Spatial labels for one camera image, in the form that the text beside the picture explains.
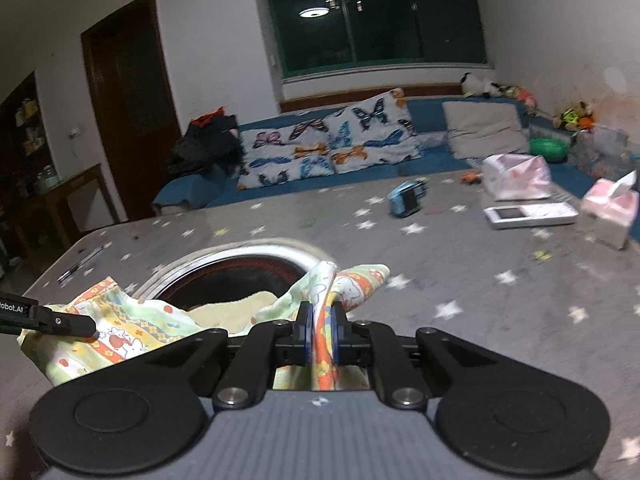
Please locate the white flat electronic device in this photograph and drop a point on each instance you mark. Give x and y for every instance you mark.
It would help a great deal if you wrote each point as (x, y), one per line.
(530, 215)

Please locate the grey pillow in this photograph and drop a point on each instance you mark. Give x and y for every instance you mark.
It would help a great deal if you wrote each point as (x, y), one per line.
(485, 127)

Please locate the green framed window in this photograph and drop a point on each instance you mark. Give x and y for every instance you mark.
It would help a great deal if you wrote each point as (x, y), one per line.
(375, 25)

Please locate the round metal-rimmed table heater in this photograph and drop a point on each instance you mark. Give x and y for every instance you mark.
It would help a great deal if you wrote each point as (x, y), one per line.
(235, 272)

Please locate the grey star print tablecloth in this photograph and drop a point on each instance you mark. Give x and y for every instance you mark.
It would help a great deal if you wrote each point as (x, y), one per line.
(475, 290)

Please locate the small wooden side table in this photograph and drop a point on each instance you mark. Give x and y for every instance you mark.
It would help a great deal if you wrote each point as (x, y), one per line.
(70, 195)

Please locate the blue toy car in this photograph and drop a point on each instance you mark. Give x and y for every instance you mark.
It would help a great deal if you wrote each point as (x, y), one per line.
(407, 199)

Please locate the blue sofa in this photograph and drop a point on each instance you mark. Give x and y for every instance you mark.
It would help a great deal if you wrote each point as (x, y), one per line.
(430, 117)

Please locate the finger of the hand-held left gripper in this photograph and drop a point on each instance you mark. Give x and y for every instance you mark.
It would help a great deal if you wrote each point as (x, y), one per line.
(70, 325)

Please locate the pink tissue pack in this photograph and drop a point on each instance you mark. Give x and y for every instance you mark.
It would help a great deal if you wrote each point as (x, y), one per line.
(607, 210)

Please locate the yellow and orange plush toys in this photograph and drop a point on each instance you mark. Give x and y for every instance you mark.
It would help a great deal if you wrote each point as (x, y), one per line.
(575, 116)

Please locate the dark brown wooden door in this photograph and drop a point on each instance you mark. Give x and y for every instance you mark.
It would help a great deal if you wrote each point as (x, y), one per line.
(130, 110)

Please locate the pile of black clothes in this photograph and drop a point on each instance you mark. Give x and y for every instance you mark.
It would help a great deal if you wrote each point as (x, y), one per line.
(205, 145)

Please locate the dark wooden shelf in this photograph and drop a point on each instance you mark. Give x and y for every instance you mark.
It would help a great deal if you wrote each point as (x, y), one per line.
(22, 160)

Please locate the pink plastic bag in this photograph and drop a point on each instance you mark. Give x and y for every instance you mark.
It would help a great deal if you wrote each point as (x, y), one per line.
(515, 177)

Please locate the small orange toy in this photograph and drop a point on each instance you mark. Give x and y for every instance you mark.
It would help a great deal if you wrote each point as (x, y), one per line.
(471, 177)

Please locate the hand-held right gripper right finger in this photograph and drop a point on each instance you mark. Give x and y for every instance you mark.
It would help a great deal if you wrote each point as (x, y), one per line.
(336, 335)

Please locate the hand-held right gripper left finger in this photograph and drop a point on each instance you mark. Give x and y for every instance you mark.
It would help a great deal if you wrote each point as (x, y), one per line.
(306, 332)

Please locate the butterfly print pillow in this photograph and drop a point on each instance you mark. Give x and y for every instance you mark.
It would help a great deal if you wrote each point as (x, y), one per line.
(372, 135)
(285, 155)

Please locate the silver pen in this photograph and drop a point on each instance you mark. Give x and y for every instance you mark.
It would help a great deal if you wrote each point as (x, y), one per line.
(80, 264)

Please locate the black and white plush toys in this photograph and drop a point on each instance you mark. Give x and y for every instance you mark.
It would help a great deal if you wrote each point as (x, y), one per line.
(482, 85)

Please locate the cartoon print children's garment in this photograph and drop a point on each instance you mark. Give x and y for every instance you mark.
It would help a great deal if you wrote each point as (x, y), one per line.
(135, 325)

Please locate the green round basin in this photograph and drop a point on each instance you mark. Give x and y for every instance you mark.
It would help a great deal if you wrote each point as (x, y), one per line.
(547, 149)

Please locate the clear plastic storage box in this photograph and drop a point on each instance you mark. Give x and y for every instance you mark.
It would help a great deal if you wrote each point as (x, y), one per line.
(602, 147)

